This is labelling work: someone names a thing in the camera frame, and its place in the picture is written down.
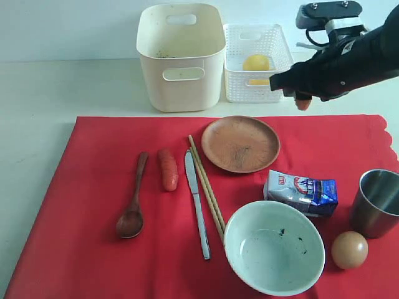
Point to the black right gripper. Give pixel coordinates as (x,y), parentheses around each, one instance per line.
(329,74)

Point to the orange fried food piece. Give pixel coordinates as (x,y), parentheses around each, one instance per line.
(303,104)

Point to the orange cheese wedge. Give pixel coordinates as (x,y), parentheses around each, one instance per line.
(259,81)

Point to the yellow lemon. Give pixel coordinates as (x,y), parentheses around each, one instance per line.
(256,62)

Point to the stainless steel cup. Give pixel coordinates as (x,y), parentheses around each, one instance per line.
(375,207)

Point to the red salmon sushi piece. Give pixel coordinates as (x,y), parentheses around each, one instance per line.
(169,170)

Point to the brown egg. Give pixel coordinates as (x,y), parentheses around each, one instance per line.
(349,250)

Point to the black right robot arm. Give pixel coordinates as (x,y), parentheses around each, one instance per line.
(383,45)

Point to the white lattice plastic basket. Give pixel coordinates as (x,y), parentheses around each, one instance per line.
(244,40)

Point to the brown wooden plate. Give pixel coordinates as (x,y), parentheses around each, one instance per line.
(240,144)

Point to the blue white milk carton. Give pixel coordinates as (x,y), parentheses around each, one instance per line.
(312,197)

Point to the right wooden chopstick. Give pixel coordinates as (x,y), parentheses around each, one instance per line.
(192,144)

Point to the wooden chopstick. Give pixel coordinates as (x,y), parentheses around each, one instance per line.
(192,144)
(208,196)

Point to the left wooden chopstick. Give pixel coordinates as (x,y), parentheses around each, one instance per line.
(208,196)

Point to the cream plastic bin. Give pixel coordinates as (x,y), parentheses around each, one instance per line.
(181,48)

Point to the stainless steel table knife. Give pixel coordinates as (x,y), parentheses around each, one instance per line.
(193,185)

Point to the pale green ceramic bowl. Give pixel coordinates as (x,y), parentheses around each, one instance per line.
(274,248)

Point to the red tablecloth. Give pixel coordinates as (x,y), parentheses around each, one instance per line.
(73,250)

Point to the brown wooden spoon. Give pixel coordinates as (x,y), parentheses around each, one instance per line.
(131,222)

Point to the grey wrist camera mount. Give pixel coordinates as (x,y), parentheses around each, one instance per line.
(337,18)

